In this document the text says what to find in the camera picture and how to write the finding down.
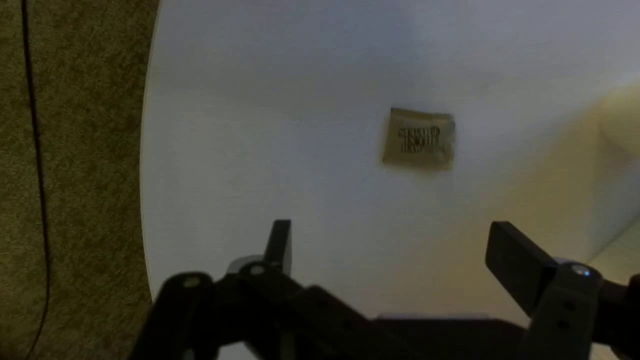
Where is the small tan printed packet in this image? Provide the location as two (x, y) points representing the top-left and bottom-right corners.
(380, 106), (460, 173)

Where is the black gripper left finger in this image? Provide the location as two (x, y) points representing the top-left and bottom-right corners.
(263, 218), (297, 274)

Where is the black floor cable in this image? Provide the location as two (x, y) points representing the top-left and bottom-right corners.
(19, 0), (55, 360)

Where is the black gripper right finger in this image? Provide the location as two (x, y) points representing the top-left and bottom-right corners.
(484, 221), (561, 321)

